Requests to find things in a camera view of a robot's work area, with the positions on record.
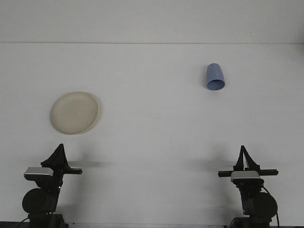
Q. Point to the pale blue cup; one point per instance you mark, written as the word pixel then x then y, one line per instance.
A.
pixel 215 73

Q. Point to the pale round plate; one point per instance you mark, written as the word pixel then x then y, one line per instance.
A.
pixel 73 114

